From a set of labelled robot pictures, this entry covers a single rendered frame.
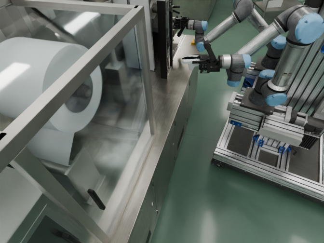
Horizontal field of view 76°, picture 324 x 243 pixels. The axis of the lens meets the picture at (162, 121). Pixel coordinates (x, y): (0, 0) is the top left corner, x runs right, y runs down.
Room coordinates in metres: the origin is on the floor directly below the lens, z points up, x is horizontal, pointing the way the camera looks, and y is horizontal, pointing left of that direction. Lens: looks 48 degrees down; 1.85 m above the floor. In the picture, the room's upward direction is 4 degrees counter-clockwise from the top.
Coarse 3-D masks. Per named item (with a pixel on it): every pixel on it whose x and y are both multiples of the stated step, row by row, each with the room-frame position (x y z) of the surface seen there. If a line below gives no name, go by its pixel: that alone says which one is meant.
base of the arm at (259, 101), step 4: (252, 92) 1.11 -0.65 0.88; (256, 92) 1.07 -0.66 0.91; (248, 96) 1.13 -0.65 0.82; (252, 96) 1.09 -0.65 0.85; (256, 96) 1.06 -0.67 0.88; (260, 96) 1.05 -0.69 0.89; (252, 100) 1.06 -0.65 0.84; (256, 100) 1.05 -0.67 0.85; (260, 100) 1.04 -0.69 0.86; (264, 100) 1.03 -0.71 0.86; (256, 104) 1.04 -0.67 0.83; (260, 104) 1.03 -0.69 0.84; (264, 104) 1.02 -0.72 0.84
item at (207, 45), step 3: (204, 42) 1.02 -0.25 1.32; (207, 42) 1.00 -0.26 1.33; (204, 45) 1.00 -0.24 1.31; (207, 45) 1.00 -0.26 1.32; (210, 45) 1.01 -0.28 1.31; (207, 48) 0.99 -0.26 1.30; (210, 48) 0.99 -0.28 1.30; (207, 51) 0.99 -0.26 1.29; (210, 51) 0.99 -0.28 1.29; (210, 54) 0.99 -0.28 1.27; (213, 54) 0.99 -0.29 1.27; (210, 57) 0.99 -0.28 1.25; (213, 57) 0.98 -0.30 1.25; (213, 60) 0.98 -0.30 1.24
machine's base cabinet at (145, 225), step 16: (192, 80) 1.61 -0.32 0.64; (192, 96) 1.69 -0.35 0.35; (176, 128) 1.06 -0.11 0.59; (176, 144) 1.07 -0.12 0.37; (160, 160) 0.68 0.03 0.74; (160, 176) 0.66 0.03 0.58; (160, 192) 0.63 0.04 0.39; (144, 208) 0.41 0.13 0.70; (160, 208) 0.60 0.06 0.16; (144, 224) 0.37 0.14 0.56; (144, 240) 0.33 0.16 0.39
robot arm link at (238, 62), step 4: (232, 56) 0.98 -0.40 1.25; (236, 56) 0.98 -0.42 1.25; (240, 56) 0.97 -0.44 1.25; (244, 56) 0.97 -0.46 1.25; (248, 56) 0.97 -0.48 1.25; (232, 60) 0.96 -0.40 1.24; (236, 60) 0.96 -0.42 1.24; (240, 60) 0.96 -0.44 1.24; (244, 60) 0.95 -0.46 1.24; (248, 60) 0.95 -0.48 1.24; (232, 64) 0.95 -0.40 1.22; (236, 64) 0.95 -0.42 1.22; (240, 64) 0.95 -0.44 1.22; (244, 64) 0.95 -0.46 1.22; (248, 64) 0.95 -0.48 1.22; (232, 68) 0.97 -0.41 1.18; (236, 68) 0.95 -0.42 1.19; (240, 68) 0.95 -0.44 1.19
